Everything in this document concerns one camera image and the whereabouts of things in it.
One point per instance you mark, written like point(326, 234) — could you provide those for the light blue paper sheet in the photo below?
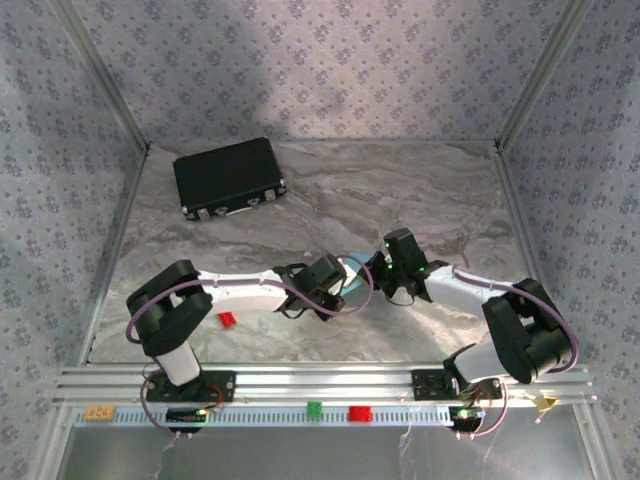
point(357, 289)

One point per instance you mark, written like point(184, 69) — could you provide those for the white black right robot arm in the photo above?
point(455, 290)

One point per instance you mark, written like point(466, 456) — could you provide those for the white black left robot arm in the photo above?
point(240, 295)

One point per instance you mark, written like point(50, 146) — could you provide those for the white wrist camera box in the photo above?
point(350, 275)
point(387, 259)

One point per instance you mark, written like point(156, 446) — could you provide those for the aluminium corner post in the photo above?
point(106, 75)
point(540, 75)

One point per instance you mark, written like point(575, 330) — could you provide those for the green toy brick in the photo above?
point(314, 409)

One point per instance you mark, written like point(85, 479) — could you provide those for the square red toy brick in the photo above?
point(360, 414)

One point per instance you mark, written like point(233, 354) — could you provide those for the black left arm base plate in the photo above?
point(225, 385)

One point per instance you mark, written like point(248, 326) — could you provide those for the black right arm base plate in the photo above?
point(425, 385)

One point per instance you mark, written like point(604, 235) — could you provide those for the small gold triangular piece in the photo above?
point(546, 402)

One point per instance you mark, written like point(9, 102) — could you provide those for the black hard case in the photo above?
point(220, 170)

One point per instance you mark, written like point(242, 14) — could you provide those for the orange toy brick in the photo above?
point(99, 413)

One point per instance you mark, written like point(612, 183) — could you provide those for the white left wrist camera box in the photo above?
point(350, 275)

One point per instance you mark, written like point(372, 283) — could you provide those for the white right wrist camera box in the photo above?
point(387, 259)

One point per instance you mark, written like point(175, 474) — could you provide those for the long red toy brick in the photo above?
point(227, 320)

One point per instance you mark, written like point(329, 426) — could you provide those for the aluminium mounting rail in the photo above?
point(325, 382)

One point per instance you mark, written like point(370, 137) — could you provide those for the aluminium side rail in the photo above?
point(512, 190)
point(123, 225)

